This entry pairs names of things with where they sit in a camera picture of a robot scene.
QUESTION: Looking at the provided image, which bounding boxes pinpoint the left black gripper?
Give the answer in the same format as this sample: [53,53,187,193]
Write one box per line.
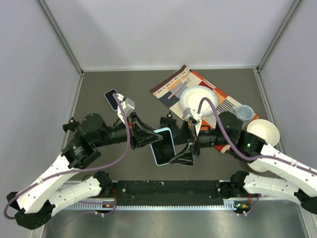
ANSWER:
[94,112,163,150]

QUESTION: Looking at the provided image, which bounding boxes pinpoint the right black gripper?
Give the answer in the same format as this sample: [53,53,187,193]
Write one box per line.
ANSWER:
[168,119,233,166]

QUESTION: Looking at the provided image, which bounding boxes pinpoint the blue case phone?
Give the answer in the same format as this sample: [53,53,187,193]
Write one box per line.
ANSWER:
[150,127,176,166]

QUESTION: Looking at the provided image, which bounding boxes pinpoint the black phone stand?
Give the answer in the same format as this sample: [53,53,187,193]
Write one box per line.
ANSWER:
[62,117,81,133]
[159,111,181,145]

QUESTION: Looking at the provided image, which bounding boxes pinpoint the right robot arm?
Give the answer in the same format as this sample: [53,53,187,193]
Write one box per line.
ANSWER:
[169,112,317,214]

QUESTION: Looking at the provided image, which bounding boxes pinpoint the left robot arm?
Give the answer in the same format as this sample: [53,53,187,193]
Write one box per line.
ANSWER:
[6,113,163,230]

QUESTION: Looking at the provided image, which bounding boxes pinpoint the purple case phone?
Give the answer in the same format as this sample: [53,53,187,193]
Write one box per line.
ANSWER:
[104,89,118,112]

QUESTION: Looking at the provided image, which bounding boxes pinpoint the white paper plate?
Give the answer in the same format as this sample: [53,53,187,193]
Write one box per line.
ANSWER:
[180,85,218,111]

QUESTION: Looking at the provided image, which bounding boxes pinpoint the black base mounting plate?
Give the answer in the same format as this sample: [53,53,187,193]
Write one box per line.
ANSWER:
[113,180,223,206]

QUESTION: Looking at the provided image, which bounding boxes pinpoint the light blue mug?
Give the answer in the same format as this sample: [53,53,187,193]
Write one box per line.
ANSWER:
[231,105,255,124]

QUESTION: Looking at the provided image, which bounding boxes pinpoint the white bowl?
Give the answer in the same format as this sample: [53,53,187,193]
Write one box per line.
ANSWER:
[247,119,280,146]

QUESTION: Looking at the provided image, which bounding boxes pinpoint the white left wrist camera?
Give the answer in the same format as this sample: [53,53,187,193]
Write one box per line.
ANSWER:
[114,93,135,117]

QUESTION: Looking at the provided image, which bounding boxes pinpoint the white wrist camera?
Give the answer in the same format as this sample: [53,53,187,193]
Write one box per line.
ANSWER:
[183,108,202,135]
[114,93,135,117]

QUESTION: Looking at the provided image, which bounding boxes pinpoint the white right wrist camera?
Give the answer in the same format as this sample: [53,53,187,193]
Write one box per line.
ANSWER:
[183,108,202,135]

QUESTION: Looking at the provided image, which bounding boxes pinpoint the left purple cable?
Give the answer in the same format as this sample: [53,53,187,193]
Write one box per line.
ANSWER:
[3,93,131,220]

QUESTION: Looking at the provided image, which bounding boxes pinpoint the purple cable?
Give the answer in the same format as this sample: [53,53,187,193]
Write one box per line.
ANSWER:
[197,97,317,174]
[3,93,131,220]

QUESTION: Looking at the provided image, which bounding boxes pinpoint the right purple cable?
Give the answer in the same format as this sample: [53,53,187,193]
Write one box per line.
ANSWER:
[197,97,317,174]

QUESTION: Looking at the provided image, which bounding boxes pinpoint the pink handled fork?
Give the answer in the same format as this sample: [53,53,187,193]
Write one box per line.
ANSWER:
[168,77,191,99]

